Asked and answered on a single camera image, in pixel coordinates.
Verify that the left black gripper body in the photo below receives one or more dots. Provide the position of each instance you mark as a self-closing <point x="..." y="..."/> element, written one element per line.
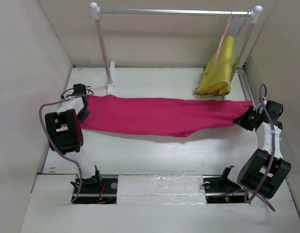
<point x="83" y="113"/>

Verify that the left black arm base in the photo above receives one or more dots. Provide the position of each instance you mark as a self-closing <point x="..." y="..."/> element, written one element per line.
<point x="98" y="189"/>

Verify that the yellow garment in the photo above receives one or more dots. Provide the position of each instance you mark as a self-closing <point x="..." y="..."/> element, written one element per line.
<point x="215" y="80"/>

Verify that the aluminium rail right side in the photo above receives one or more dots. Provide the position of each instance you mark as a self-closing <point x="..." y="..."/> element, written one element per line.
<point x="244" y="84"/>

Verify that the white and silver clothes rack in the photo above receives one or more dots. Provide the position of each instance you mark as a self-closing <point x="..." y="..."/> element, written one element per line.
<point x="110" y="66"/>

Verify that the pink plastic hanger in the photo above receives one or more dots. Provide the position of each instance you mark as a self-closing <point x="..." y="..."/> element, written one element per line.
<point x="229" y="22"/>

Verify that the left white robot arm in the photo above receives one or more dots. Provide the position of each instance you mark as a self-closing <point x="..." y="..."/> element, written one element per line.
<point x="65" y="135"/>

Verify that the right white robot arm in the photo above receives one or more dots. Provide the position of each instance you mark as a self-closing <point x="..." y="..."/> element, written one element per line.
<point x="265" y="170"/>

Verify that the pink trousers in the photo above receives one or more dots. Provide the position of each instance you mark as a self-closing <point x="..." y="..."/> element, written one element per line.
<point x="160" y="116"/>

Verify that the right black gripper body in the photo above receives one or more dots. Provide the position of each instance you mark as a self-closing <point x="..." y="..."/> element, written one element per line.
<point x="248" y="119"/>

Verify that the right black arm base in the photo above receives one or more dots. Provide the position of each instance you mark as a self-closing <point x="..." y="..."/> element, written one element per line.
<point x="219" y="189"/>

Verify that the light blue plastic hanger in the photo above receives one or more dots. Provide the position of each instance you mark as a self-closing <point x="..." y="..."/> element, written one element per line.
<point x="235" y="55"/>

